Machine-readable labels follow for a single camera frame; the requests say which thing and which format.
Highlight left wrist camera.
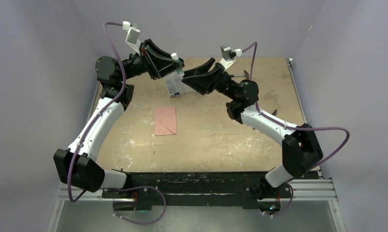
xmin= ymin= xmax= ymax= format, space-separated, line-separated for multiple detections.
xmin=122 ymin=21 xmax=141 ymax=55

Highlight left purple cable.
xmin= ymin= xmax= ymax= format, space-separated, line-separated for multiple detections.
xmin=66 ymin=21 xmax=167 ymax=226

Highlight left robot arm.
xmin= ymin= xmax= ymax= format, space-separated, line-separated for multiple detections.
xmin=53 ymin=39 xmax=185 ymax=198

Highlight black base frame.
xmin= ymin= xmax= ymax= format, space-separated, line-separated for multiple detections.
xmin=69 ymin=171 xmax=319 ymax=212

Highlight pink envelope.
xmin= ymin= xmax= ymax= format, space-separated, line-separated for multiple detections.
xmin=154 ymin=106 xmax=177 ymax=136

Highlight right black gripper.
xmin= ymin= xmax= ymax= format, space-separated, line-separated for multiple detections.
xmin=180 ymin=58 xmax=238 ymax=102

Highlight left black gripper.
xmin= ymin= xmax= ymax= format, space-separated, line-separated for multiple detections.
xmin=119 ymin=39 xmax=184 ymax=83

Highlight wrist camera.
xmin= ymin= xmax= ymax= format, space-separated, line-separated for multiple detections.
xmin=219 ymin=45 xmax=243 ymax=70
xmin=122 ymin=21 xmax=141 ymax=55

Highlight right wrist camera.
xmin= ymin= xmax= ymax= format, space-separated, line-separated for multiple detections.
xmin=219 ymin=45 xmax=243 ymax=70

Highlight green white glue stick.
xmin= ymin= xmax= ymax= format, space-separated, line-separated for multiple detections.
xmin=171 ymin=53 xmax=185 ymax=77

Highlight clear plastic screw box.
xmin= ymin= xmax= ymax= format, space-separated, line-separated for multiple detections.
xmin=164 ymin=72 xmax=195 ymax=98

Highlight black handled hammer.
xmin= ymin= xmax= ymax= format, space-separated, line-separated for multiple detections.
xmin=230 ymin=70 xmax=250 ymax=80

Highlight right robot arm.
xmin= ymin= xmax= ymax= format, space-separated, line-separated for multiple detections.
xmin=182 ymin=58 xmax=323 ymax=197

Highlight black pliers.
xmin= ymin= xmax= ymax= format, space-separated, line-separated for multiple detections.
xmin=252 ymin=110 xmax=278 ymax=133

